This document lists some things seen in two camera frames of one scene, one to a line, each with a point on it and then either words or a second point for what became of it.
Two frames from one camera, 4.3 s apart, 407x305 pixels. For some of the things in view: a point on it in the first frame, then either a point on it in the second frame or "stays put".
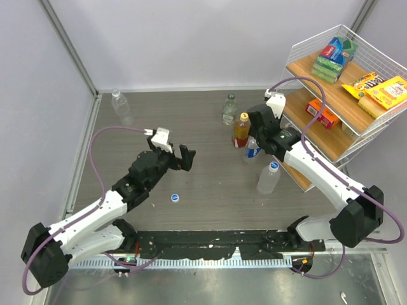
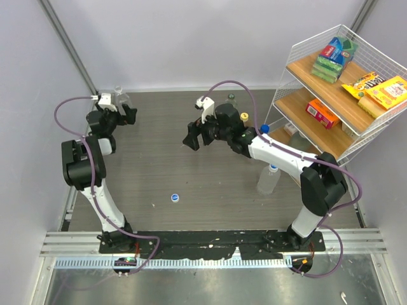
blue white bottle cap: [175, 197] stays put
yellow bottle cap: [244, 117] stays put
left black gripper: [186, 163] -> [130, 113]
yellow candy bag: [358, 87] stays put
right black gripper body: [259, 139] -> [210, 130]
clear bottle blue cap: [269, 178] stays put
